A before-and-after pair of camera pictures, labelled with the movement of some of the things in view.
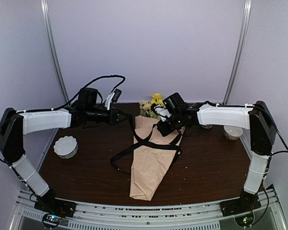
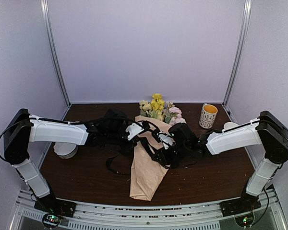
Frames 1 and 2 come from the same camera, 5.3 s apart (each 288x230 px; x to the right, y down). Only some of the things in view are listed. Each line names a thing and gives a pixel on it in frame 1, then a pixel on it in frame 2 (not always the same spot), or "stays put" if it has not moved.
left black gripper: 110,118 → 121,146
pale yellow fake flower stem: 145,106 stays put
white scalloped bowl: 66,147 stays put
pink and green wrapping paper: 150,165 stays put
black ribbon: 144,142 → 143,142
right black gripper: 164,132 → 165,160
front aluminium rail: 108,215 stays put
